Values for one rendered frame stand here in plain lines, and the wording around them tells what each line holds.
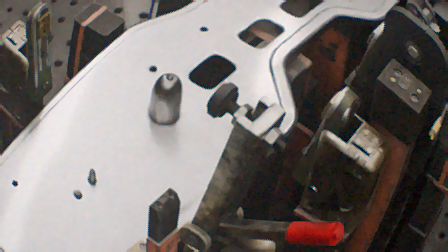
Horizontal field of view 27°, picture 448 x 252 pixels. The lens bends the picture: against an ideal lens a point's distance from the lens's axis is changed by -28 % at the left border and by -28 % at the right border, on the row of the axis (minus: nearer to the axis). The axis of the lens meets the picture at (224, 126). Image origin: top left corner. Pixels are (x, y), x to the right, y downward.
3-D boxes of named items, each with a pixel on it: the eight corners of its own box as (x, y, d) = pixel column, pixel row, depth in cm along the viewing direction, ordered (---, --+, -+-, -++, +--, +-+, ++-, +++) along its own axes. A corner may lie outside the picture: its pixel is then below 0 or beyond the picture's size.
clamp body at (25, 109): (16, 170, 150) (22, 3, 124) (63, 216, 146) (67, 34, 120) (-9, 198, 144) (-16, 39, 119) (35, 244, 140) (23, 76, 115)
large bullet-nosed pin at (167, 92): (160, 106, 123) (168, 59, 118) (185, 123, 122) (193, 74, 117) (141, 123, 121) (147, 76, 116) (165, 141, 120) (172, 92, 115)
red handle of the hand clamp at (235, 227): (213, 201, 105) (351, 210, 94) (222, 220, 106) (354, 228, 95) (184, 226, 102) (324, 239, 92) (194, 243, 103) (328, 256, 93)
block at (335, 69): (286, 101, 166) (309, -37, 145) (355, 150, 162) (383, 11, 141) (263, 123, 163) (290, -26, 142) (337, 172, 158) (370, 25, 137)
